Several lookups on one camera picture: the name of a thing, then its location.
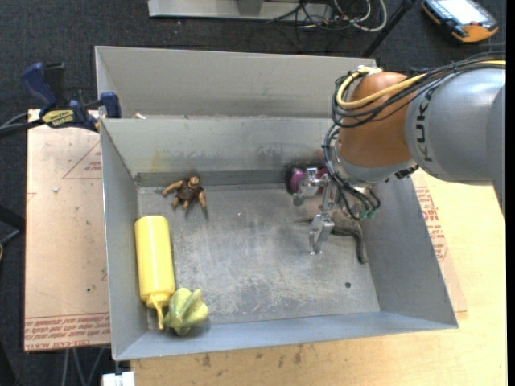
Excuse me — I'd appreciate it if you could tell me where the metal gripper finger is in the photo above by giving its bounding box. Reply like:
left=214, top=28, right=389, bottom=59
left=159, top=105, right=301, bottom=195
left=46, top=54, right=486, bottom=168
left=292, top=167, right=328, bottom=207
left=308, top=213, right=336, bottom=256

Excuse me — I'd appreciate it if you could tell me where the purple round object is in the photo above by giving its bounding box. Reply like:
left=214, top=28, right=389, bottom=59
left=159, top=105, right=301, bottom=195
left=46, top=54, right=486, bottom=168
left=285, top=164, right=329, bottom=195

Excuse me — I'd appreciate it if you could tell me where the grey metal bin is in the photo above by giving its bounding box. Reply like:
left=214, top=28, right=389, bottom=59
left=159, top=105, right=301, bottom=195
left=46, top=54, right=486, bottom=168
left=94, top=45, right=459, bottom=362

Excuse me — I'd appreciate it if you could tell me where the brown toy figure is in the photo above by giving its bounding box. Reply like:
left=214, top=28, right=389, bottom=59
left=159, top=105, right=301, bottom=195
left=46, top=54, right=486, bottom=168
left=161, top=174, right=209, bottom=219

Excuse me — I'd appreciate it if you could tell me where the yellow-green toy vegetable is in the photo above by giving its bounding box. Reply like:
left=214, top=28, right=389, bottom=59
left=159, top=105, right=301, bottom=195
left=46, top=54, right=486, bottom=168
left=163, top=287, right=210, bottom=337

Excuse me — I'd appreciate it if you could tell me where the yellow squeeze bottle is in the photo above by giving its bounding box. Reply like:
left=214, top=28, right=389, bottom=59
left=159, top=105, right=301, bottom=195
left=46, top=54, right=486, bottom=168
left=133, top=214, right=177, bottom=331

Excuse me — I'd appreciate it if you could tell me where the brown cardboard board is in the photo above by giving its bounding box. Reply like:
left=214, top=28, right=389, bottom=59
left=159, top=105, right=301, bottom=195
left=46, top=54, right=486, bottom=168
left=23, top=109, right=470, bottom=353

